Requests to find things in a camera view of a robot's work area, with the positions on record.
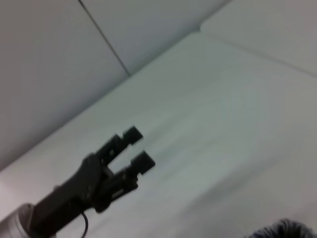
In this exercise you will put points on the blue denim shorts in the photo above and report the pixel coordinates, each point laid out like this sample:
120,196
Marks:
292,230

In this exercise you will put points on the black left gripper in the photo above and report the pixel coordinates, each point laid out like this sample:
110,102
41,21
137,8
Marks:
74,193

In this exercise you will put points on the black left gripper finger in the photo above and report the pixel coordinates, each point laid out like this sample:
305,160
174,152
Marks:
132,136

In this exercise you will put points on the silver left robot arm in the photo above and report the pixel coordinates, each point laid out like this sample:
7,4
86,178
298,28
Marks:
15,220

